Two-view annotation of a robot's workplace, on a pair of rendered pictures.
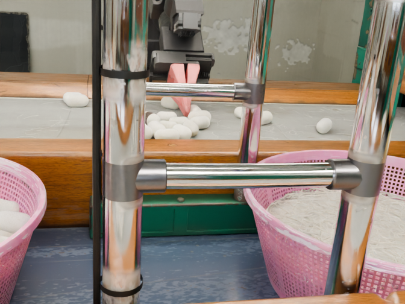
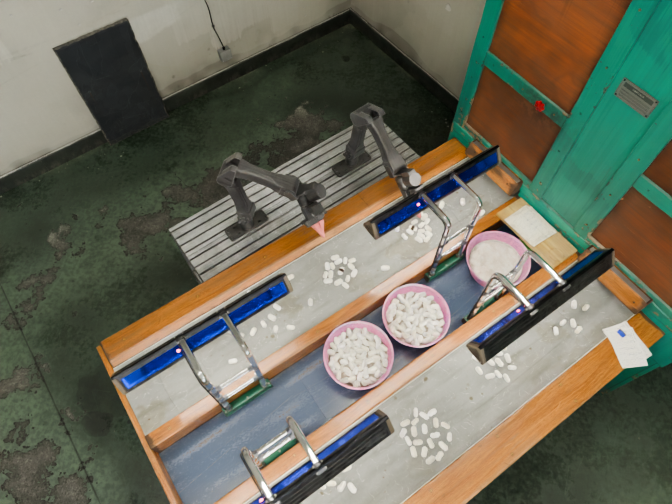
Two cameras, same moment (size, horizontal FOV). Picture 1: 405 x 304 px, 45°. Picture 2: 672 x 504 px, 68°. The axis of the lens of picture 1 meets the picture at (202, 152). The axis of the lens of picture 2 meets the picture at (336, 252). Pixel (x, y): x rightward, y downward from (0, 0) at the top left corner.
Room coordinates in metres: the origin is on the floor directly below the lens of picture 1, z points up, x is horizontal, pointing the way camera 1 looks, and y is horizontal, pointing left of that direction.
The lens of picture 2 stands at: (-0.24, 0.82, 2.60)
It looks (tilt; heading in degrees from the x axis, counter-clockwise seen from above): 61 degrees down; 338
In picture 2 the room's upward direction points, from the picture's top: 1 degrees counter-clockwise
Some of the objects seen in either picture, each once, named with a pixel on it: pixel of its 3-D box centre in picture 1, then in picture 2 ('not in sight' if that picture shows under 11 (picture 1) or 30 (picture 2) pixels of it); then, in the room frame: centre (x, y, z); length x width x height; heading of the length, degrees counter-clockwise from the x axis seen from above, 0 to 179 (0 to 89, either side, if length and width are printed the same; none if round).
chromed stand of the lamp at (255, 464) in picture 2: not in sight; (287, 466); (-0.01, 0.90, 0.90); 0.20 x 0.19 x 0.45; 102
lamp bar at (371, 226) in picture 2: not in sight; (435, 188); (0.67, 0.05, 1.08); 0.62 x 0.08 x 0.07; 102
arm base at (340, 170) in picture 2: not in sight; (351, 158); (1.20, 0.16, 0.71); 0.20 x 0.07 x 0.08; 104
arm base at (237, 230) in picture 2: not in sight; (245, 221); (1.05, 0.74, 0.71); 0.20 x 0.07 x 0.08; 104
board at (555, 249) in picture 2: not in sight; (535, 232); (0.48, -0.39, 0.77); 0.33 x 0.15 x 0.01; 12
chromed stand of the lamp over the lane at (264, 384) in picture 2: not in sight; (226, 364); (0.38, 0.99, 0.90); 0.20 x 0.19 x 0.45; 102
